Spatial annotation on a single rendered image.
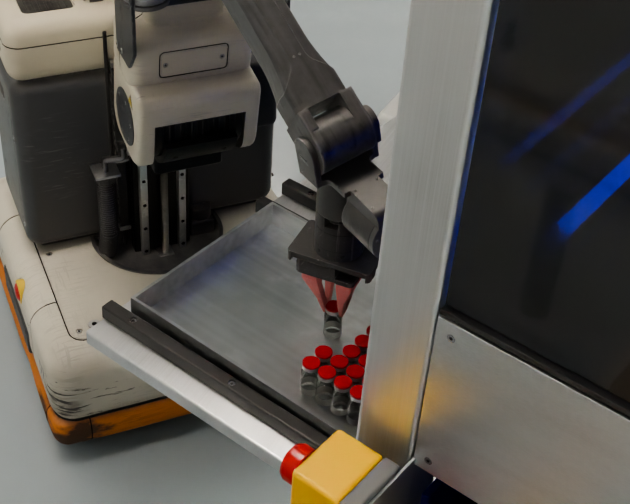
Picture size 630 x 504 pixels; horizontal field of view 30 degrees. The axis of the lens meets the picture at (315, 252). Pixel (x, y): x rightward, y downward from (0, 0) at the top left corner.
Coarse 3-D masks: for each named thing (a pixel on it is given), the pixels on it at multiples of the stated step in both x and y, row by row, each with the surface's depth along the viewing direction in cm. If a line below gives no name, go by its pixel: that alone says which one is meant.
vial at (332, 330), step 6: (330, 312) 137; (324, 318) 138; (330, 318) 137; (336, 318) 137; (324, 324) 139; (330, 324) 138; (336, 324) 138; (324, 330) 139; (330, 330) 138; (336, 330) 138; (330, 336) 139; (336, 336) 139
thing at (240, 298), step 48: (240, 240) 152; (288, 240) 154; (144, 288) 140; (192, 288) 145; (240, 288) 146; (288, 288) 146; (192, 336) 134; (240, 336) 139; (288, 336) 139; (288, 384) 133
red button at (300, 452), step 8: (296, 448) 109; (304, 448) 109; (312, 448) 109; (288, 456) 108; (296, 456) 108; (304, 456) 108; (288, 464) 108; (296, 464) 108; (280, 472) 109; (288, 472) 108; (288, 480) 109
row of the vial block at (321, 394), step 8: (368, 328) 135; (360, 336) 134; (368, 336) 134; (360, 344) 133; (344, 352) 131; (352, 352) 132; (360, 352) 132; (336, 360) 130; (344, 360) 130; (352, 360) 131; (320, 368) 129; (328, 368) 129; (336, 368) 130; (344, 368) 130; (320, 376) 128; (328, 376) 128; (336, 376) 130; (320, 384) 129; (328, 384) 129; (320, 392) 130; (328, 392) 130; (320, 400) 130; (328, 400) 130
